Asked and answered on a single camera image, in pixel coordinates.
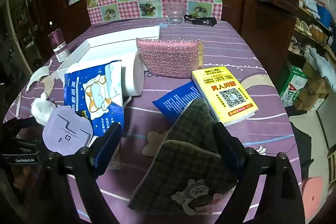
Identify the green and white carton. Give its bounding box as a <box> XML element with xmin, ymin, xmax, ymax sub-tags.
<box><xmin>278</xmin><ymin>67</ymin><xmax>308</xmax><ymax>106</ymax></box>

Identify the pink stool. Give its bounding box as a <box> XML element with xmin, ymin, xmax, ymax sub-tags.
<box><xmin>301</xmin><ymin>177</ymin><xmax>334</xmax><ymax>211</ymax></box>

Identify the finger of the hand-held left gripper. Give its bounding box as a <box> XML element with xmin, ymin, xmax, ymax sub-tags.
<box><xmin>3</xmin><ymin>118</ymin><xmax>46</xmax><ymax>151</ymax></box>

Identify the purple printed tablecloth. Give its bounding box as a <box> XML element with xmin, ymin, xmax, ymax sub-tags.
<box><xmin>3</xmin><ymin>18</ymin><xmax>302</xmax><ymax>224</ymax></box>

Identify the white toilet paper roll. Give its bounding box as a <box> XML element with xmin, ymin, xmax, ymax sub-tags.
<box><xmin>121</xmin><ymin>52</ymin><xmax>145</xmax><ymax>97</ymax></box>

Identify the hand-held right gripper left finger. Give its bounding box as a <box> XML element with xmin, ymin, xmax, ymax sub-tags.
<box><xmin>31</xmin><ymin>122</ymin><xmax>123</xmax><ymax>224</ymax></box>

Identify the brown cardboard box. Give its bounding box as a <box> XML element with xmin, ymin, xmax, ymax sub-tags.
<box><xmin>299</xmin><ymin>61</ymin><xmax>331</xmax><ymax>109</ymax></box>

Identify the white face mask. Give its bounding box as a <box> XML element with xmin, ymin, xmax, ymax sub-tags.
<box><xmin>25</xmin><ymin>59</ymin><xmax>57</xmax><ymax>94</ymax></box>

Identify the grey plastic bag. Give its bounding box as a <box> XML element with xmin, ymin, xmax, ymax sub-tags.
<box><xmin>310</xmin><ymin>48</ymin><xmax>336</xmax><ymax>83</ymax></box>

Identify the clear glass cup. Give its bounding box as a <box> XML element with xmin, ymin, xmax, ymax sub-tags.
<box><xmin>166</xmin><ymin>2</ymin><xmax>185</xmax><ymax>25</ymax></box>

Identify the pink glitter sponge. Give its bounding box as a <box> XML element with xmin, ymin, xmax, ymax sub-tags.
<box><xmin>136</xmin><ymin>38</ymin><xmax>205</xmax><ymax>79</ymax></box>

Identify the plain blue packet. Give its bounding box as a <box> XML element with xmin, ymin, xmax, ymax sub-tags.
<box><xmin>153</xmin><ymin>81</ymin><xmax>210</xmax><ymax>119</ymax></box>

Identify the yellow tissue packet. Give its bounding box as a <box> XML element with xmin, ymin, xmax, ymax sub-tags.
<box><xmin>192</xmin><ymin>67</ymin><xmax>259</xmax><ymax>127</ymax></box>

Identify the black plastic clip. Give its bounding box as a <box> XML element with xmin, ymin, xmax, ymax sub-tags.
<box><xmin>184</xmin><ymin>14</ymin><xmax>218</xmax><ymax>27</ymax></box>

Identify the plaid cloth pouch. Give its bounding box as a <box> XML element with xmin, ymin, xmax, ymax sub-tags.
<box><xmin>128</xmin><ymin>97</ymin><xmax>238</xmax><ymax>216</ymax></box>

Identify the purple pump bottle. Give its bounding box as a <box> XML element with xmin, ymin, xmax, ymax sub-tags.
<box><xmin>47</xmin><ymin>21</ymin><xmax>70</xmax><ymax>62</ymax></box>

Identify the shelf of shoes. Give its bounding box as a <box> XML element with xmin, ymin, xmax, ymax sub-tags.
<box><xmin>289</xmin><ymin>0</ymin><xmax>336</xmax><ymax>56</ymax></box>

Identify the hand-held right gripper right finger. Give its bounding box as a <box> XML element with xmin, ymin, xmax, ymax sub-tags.
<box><xmin>213</xmin><ymin>122</ymin><xmax>306</xmax><ymax>224</ymax></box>

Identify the blue cartoon eye mask packet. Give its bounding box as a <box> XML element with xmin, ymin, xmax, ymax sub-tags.
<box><xmin>64</xmin><ymin>60</ymin><xmax>124</xmax><ymax>136</ymax></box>

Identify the white nail file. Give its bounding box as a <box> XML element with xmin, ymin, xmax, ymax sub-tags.
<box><xmin>15</xmin><ymin>94</ymin><xmax>23</xmax><ymax>118</ymax></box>

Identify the white and black plush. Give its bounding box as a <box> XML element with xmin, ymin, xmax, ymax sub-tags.
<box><xmin>31</xmin><ymin>92</ymin><xmax>57</xmax><ymax>125</ymax></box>

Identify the white cardboard box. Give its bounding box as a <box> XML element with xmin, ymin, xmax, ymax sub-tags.
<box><xmin>56</xmin><ymin>25</ymin><xmax>161</xmax><ymax>83</ymax></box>

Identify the lavender face mask packet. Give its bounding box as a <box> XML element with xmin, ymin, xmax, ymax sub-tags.
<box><xmin>42</xmin><ymin>105</ymin><xmax>93</xmax><ymax>156</ymax></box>

